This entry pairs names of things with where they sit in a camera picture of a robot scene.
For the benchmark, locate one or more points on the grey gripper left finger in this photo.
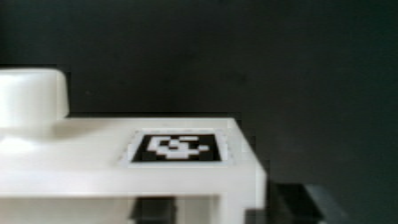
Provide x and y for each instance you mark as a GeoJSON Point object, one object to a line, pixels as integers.
{"type": "Point", "coordinates": [153, 210]}

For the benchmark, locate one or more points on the white drawer box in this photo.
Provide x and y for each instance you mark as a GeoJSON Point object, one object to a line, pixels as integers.
{"type": "Point", "coordinates": [83, 163]}

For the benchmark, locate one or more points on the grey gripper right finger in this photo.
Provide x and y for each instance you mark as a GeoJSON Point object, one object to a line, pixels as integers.
{"type": "Point", "coordinates": [300, 204]}

